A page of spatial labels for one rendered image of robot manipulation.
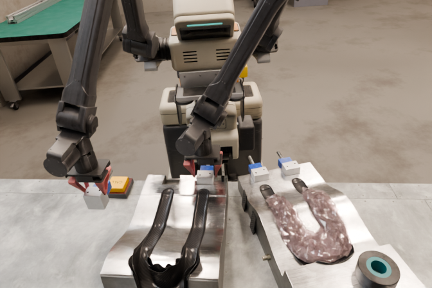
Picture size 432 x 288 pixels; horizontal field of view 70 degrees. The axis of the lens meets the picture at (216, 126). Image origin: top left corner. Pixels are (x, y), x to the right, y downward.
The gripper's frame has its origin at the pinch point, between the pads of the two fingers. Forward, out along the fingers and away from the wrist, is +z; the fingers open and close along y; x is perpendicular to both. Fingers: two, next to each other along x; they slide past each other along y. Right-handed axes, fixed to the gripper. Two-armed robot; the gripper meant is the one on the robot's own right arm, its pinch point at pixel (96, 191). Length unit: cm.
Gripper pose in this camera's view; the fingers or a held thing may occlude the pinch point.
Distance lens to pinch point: 95.2
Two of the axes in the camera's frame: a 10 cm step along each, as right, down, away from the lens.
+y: 9.9, 0.0, -1.0
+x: 0.9, -5.5, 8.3
